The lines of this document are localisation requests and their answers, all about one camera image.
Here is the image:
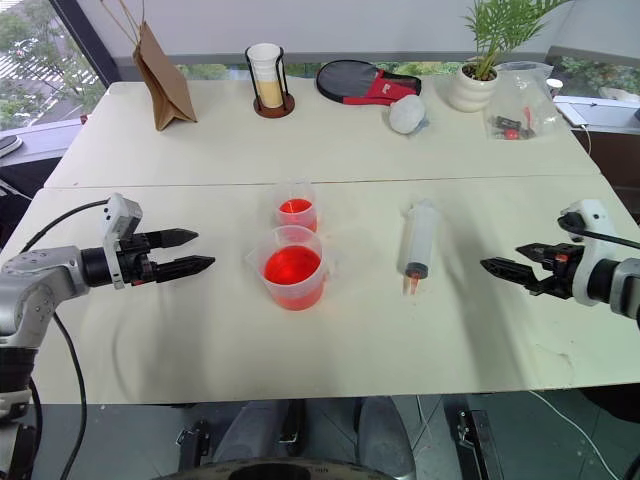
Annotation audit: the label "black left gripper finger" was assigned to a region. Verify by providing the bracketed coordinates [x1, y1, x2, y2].
[148, 227, 201, 250]
[155, 254, 217, 282]

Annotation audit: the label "large beaker red liquid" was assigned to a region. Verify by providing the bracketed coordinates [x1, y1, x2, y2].
[244, 224, 334, 312]

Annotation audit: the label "black red paddle case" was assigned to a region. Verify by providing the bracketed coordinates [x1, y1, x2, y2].
[315, 59, 423, 108]

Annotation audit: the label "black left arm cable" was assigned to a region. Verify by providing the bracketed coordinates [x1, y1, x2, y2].
[18, 198, 110, 480]

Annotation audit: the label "grey rounded leg shape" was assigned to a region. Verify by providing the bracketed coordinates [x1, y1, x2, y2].
[357, 396, 417, 467]
[213, 399, 307, 467]

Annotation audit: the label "white flat device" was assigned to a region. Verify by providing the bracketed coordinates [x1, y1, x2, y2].
[551, 95, 640, 130]

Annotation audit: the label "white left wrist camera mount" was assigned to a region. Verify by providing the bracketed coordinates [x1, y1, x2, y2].
[101, 193, 144, 291]

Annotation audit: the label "clear plastic bag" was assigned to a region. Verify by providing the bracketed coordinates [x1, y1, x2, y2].
[481, 60, 562, 143]

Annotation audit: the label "stack of white paper cups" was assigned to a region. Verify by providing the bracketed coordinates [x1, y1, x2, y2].
[246, 43, 284, 109]

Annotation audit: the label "black red small parts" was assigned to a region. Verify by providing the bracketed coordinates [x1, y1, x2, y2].
[486, 105, 539, 142]

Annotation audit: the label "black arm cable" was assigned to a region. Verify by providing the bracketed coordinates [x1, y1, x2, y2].
[18, 198, 110, 480]
[558, 213, 640, 247]

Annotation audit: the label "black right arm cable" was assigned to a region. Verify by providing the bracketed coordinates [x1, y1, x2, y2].
[558, 213, 640, 247]

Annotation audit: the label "black window frame post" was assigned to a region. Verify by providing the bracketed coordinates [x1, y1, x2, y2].
[48, 0, 122, 87]

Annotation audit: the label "white floor cable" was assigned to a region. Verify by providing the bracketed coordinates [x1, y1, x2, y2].
[528, 389, 627, 480]

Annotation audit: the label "green palm plant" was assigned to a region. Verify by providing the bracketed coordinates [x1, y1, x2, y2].
[461, 0, 574, 81]

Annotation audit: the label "crumpled grey white cloth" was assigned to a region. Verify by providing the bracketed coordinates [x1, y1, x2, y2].
[387, 95, 432, 137]

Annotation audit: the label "large clear plastic syringe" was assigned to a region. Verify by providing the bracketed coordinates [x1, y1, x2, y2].
[397, 197, 444, 298]

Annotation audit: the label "brown paper bag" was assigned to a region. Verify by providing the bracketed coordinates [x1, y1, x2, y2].
[99, 0, 199, 133]

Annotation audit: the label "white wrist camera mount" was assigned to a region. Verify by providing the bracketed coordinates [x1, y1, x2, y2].
[556, 199, 610, 307]
[101, 193, 144, 291]

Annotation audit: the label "cup stack in holder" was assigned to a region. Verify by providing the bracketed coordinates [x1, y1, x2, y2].
[244, 44, 297, 120]

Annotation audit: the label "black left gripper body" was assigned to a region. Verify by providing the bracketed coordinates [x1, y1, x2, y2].
[118, 232, 161, 288]

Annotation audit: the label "small beaker red liquid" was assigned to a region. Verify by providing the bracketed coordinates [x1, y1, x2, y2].
[271, 180, 319, 234]

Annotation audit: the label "dark brown side cabinet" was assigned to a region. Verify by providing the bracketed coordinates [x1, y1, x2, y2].
[588, 127, 640, 224]

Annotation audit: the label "black white flat object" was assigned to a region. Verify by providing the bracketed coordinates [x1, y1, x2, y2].
[0, 133, 25, 160]

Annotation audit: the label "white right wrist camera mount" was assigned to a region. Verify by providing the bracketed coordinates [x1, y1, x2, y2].
[556, 199, 610, 307]

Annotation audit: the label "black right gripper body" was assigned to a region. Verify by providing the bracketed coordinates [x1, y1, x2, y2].
[528, 242, 587, 301]

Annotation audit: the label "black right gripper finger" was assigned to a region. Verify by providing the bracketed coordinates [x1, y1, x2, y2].
[479, 256, 540, 291]
[515, 242, 555, 261]

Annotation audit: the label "black metal table bracket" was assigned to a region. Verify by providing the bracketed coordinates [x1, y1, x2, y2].
[455, 408, 505, 480]
[174, 418, 213, 472]

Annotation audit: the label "white ribbed plant pot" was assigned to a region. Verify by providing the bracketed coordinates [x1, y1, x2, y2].
[446, 62, 499, 114]

